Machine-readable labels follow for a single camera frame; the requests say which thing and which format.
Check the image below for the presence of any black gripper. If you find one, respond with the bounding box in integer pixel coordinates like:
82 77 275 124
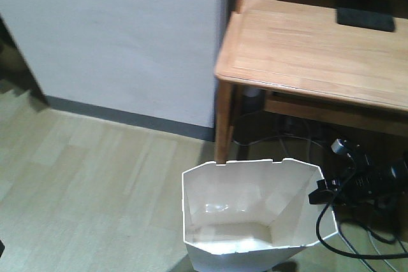
309 153 388 205

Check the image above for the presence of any white plastic trash bin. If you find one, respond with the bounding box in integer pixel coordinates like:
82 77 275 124
182 158 338 271

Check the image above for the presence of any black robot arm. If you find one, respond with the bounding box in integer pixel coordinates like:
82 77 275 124
309 154 407 206

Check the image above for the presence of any wooden desk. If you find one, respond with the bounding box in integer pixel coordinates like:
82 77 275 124
215 0 407 164

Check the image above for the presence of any black monitor stand base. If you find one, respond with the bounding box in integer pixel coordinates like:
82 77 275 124
336 7 395 32

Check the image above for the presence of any grey cable under desk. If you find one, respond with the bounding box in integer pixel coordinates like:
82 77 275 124
232 111 316 158

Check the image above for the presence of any black cable on floor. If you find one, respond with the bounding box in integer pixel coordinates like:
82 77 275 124
315 201 408 272

